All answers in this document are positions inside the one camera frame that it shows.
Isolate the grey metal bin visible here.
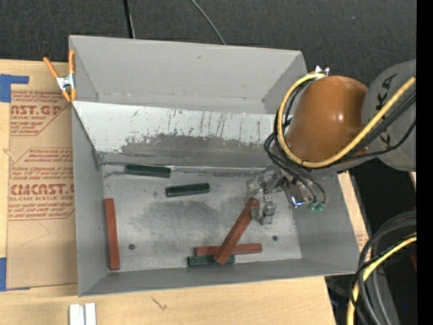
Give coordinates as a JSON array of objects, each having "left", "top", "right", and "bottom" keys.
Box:
[{"left": 68, "top": 35, "right": 361, "bottom": 298}]

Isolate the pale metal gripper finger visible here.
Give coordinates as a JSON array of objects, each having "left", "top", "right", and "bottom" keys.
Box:
[
  {"left": 263, "top": 195, "right": 277, "bottom": 225},
  {"left": 250, "top": 204, "right": 265, "bottom": 224}
]

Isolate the brown cardboard board, red print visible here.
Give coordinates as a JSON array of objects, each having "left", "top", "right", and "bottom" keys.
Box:
[{"left": 0, "top": 58, "right": 79, "bottom": 292}]

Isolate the dark green flat block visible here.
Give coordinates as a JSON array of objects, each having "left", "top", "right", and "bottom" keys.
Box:
[
  {"left": 124, "top": 163, "right": 173, "bottom": 179},
  {"left": 164, "top": 182, "right": 211, "bottom": 198},
  {"left": 187, "top": 253, "right": 235, "bottom": 268}
]

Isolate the red-brown block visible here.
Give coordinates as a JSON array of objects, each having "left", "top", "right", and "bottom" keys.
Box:
[
  {"left": 214, "top": 197, "right": 260, "bottom": 265},
  {"left": 193, "top": 242, "right": 263, "bottom": 257},
  {"left": 104, "top": 198, "right": 121, "bottom": 272}
]

